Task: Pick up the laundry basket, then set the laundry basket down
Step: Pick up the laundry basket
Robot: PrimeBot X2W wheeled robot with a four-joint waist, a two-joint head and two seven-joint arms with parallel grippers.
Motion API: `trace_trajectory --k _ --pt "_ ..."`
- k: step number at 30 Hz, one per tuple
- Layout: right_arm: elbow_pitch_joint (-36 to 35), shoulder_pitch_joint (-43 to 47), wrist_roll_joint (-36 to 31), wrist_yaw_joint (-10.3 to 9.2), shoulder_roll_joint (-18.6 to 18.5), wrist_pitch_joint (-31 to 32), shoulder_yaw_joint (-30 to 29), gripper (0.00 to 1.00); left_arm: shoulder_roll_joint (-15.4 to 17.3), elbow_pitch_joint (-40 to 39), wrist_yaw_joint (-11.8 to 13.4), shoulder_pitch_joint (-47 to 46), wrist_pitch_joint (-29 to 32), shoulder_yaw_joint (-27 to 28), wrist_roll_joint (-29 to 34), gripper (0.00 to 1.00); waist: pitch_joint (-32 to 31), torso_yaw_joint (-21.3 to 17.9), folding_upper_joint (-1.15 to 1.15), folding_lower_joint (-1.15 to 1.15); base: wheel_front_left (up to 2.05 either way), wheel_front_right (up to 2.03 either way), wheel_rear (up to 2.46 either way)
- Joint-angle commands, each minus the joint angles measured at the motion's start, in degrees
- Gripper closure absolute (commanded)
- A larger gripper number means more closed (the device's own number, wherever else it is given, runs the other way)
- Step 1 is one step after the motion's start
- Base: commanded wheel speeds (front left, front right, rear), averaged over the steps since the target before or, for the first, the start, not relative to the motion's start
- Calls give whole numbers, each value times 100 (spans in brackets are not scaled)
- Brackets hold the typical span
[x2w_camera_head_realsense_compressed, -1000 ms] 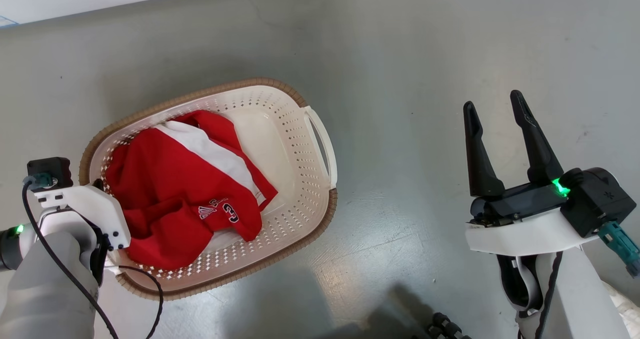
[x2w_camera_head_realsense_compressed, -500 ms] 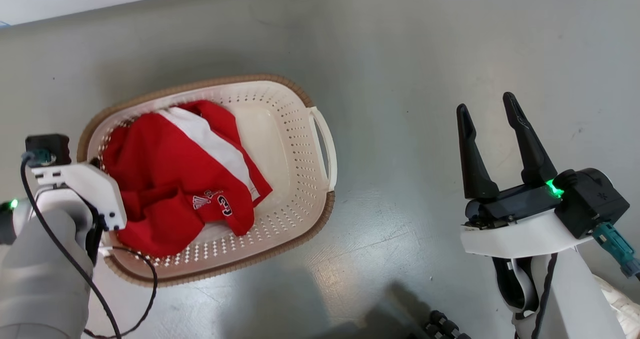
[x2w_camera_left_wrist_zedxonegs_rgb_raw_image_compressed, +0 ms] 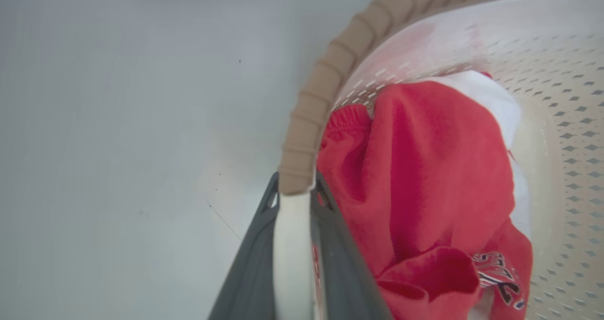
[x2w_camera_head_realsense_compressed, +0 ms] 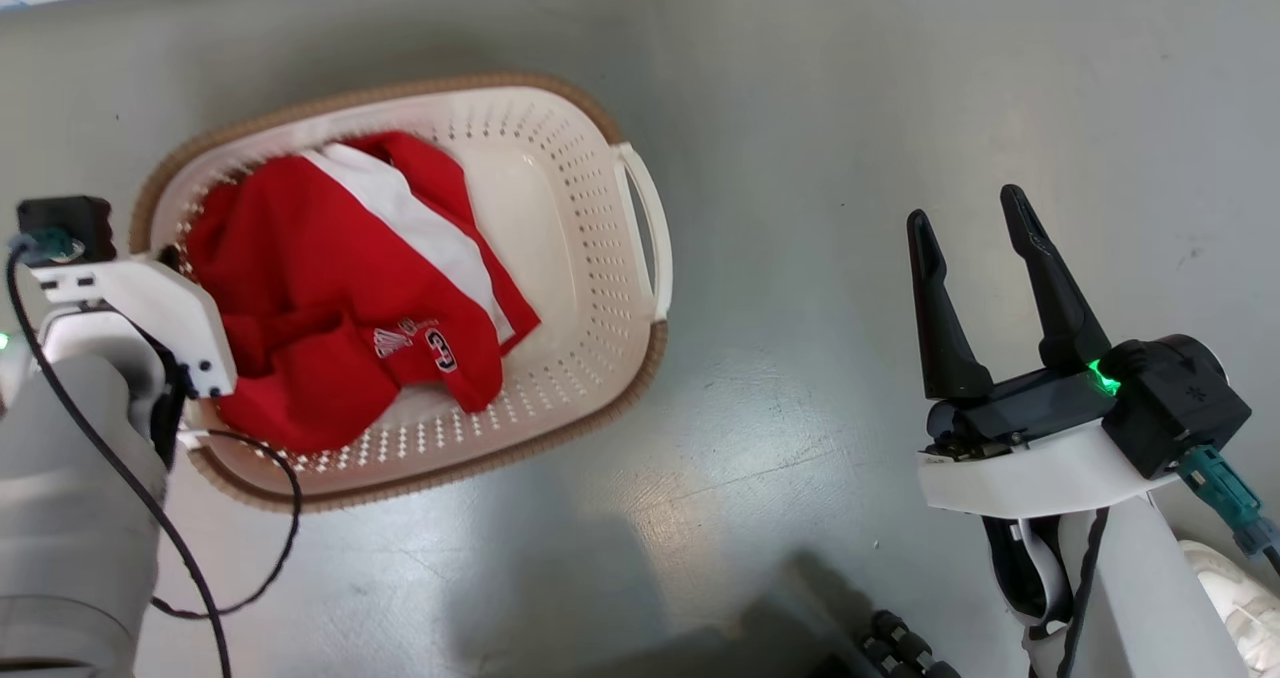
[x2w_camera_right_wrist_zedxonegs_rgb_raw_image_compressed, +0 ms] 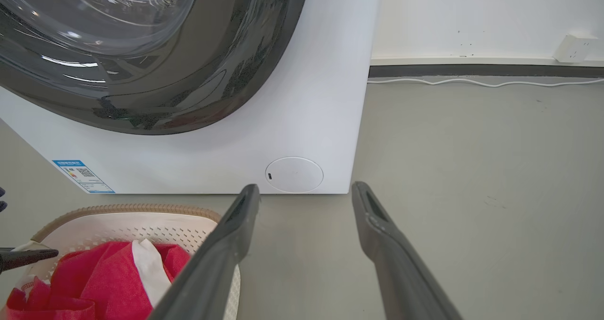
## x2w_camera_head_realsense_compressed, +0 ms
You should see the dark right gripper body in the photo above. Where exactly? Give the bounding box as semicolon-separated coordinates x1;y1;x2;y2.
924;365;1120;460

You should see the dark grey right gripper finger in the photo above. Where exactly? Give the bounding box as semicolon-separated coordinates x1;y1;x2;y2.
1000;184;1113;372
906;209;995;402

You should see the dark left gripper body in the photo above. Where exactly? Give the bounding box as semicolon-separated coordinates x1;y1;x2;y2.
138;330;198;469

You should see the cream perforated plastic laundry basket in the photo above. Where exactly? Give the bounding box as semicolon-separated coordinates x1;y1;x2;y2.
128;71;674;515

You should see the red and white garment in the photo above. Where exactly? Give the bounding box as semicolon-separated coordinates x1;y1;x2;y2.
185;130;542;456

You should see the white shoe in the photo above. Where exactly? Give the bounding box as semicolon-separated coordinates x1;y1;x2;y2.
1178;539;1280;675

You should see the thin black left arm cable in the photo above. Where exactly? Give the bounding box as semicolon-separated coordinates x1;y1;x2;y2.
5;243;234;678

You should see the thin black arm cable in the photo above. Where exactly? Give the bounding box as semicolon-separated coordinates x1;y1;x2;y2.
1056;506;1112;678
5;243;234;678

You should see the thin black looped cable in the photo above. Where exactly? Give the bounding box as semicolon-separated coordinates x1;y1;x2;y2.
150;428;304;620

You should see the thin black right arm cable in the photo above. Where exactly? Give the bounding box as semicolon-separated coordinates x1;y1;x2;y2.
1056;506;1112;678

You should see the teal right camera cable connector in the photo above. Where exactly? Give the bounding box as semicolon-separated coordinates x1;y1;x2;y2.
1177;445;1280;559

